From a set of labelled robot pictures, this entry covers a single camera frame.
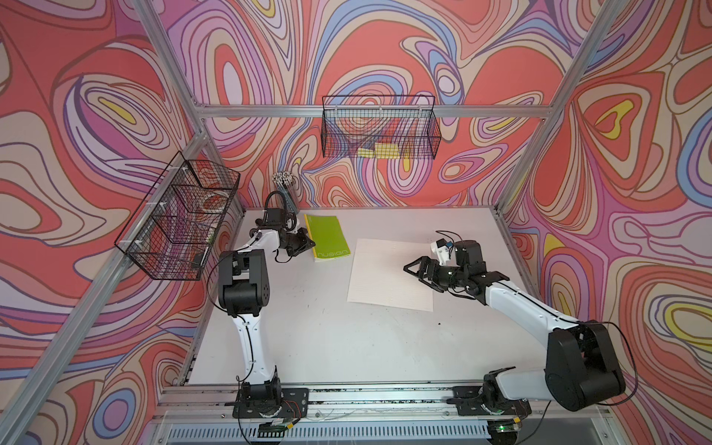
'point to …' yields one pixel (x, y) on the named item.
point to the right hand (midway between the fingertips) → (413, 280)
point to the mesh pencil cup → (285, 181)
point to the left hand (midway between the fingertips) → (316, 242)
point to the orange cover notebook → (378, 277)
